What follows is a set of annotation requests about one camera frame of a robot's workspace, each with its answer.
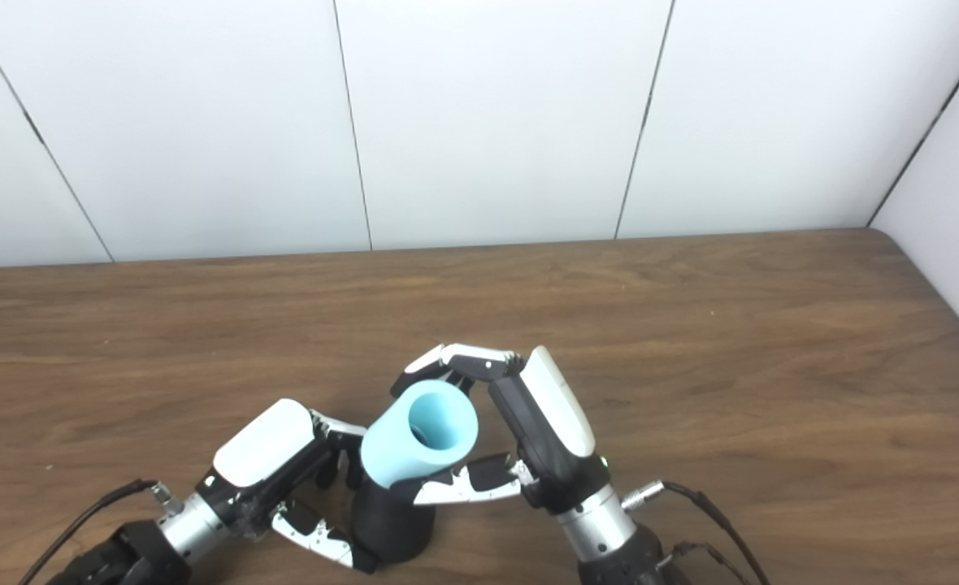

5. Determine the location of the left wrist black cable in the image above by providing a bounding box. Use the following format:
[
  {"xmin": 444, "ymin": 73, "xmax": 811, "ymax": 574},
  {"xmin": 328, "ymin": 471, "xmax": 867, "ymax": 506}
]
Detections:
[{"xmin": 16, "ymin": 478, "xmax": 173, "ymax": 585}]

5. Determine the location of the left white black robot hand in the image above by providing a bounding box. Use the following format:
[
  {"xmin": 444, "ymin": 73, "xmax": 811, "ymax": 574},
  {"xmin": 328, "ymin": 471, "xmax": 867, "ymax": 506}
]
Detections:
[{"xmin": 195, "ymin": 398, "xmax": 379, "ymax": 574}]

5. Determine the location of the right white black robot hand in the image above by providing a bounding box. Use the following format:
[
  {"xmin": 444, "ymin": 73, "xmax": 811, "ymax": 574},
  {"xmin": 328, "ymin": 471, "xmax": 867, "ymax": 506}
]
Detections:
[{"xmin": 388, "ymin": 343, "xmax": 610, "ymax": 514}]

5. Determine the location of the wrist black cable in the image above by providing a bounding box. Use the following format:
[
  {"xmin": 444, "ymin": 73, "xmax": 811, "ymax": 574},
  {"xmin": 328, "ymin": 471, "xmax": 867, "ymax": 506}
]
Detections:
[
  {"xmin": 622, "ymin": 479, "xmax": 773, "ymax": 585},
  {"xmin": 16, "ymin": 478, "xmax": 173, "ymax": 585}
]

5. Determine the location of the black nozzle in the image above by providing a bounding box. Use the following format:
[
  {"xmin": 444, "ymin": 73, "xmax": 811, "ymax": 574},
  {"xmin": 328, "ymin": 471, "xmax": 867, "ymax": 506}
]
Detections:
[{"xmin": 351, "ymin": 479, "xmax": 438, "ymax": 566}]

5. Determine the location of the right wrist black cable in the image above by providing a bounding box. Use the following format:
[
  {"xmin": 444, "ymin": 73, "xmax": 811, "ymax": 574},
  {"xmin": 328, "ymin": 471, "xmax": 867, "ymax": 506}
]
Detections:
[{"xmin": 622, "ymin": 479, "xmax": 773, "ymax": 585}]

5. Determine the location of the light blue cylinder cup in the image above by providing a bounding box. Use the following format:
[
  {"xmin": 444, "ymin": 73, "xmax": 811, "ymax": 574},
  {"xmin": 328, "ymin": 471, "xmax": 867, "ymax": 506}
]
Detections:
[{"xmin": 360, "ymin": 379, "xmax": 480, "ymax": 488}]

